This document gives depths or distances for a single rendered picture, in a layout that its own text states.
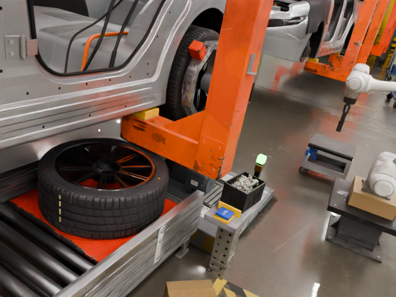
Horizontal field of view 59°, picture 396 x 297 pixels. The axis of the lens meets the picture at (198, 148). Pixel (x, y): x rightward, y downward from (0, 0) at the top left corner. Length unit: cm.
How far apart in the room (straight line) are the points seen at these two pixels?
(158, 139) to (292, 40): 317
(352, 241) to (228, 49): 164
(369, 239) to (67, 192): 195
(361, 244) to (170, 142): 151
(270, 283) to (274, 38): 331
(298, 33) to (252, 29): 325
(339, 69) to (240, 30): 425
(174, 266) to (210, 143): 73
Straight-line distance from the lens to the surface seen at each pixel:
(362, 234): 268
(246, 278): 213
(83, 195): 164
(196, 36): 226
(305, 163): 339
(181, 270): 206
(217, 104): 173
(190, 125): 187
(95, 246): 174
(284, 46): 482
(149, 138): 202
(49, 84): 152
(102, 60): 207
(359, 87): 221
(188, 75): 217
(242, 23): 165
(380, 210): 258
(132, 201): 166
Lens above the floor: 142
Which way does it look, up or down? 24 degrees down
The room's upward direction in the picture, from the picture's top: 11 degrees clockwise
